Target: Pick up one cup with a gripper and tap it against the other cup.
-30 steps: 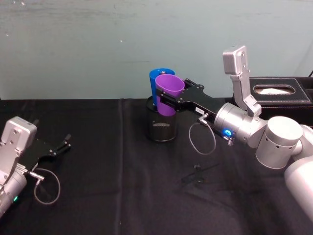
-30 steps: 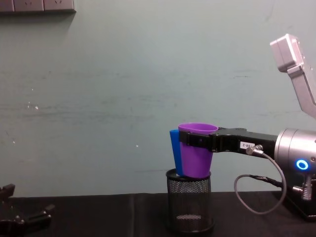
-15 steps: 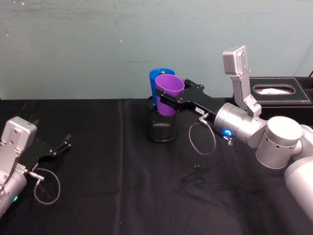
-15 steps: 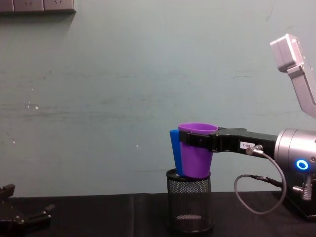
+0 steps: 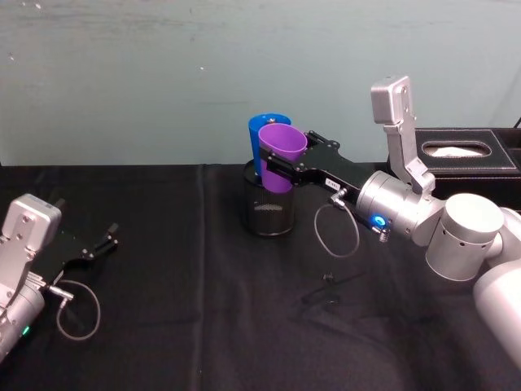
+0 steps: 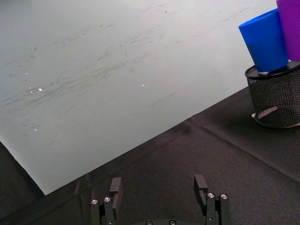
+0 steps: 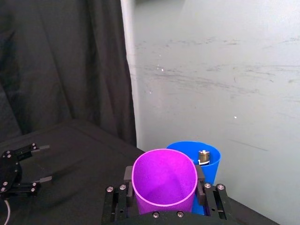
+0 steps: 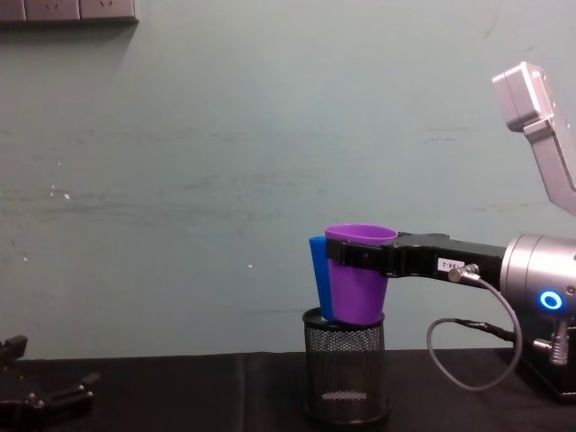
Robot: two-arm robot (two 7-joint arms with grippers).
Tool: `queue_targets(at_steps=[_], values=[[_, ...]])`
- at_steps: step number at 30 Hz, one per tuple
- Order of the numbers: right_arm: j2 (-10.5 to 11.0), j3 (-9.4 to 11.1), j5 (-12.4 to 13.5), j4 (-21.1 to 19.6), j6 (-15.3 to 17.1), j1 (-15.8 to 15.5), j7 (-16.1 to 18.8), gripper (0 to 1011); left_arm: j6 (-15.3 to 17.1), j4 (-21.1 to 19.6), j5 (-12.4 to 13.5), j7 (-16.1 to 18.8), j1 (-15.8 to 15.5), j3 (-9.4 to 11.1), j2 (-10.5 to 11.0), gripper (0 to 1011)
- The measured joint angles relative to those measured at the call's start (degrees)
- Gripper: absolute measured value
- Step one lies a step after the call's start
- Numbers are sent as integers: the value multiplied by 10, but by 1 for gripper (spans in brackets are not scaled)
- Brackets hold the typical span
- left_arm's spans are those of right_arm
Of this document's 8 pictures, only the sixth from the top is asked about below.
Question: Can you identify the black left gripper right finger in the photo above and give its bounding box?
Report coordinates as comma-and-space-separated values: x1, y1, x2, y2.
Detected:
194, 174, 231, 225

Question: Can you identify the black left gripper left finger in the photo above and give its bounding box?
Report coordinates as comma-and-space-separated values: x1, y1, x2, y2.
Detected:
90, 177, 123, 225

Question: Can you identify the black table cloth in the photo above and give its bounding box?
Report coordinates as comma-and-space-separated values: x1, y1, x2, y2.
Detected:
0, 84, 300, 225

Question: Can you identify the black mesh holder cup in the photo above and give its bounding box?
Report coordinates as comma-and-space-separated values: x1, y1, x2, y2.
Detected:
244, 61, 300, 129

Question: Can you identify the blue plastic cup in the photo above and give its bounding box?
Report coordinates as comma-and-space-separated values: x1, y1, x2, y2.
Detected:
238, 8, 289, 73

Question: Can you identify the purple plastic cup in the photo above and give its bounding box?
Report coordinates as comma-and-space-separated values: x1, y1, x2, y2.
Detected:
276, 0, 300, 62

